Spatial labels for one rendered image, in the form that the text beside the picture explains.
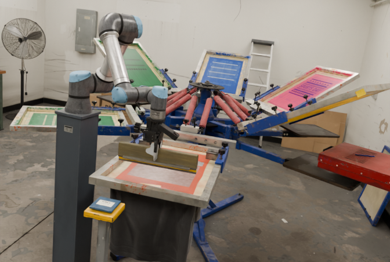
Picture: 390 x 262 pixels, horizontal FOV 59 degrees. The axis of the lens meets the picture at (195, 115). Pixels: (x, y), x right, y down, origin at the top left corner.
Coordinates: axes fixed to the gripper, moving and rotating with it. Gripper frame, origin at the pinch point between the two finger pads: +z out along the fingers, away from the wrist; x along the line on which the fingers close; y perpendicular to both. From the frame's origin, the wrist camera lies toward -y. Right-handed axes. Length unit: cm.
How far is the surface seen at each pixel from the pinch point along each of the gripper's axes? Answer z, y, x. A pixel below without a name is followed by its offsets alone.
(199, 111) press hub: 1, 3, -124
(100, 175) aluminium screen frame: 10.7, 24.6, 10.9
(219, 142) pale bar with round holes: 7, -23, -68
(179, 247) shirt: 43.9, -17.7, 4.1
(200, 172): 14.2, -18.9, -26.1
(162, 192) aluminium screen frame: 11.0, -8.3, 13.8
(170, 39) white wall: -47, 128, -459
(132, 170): 14.2, 16.2, -10.8
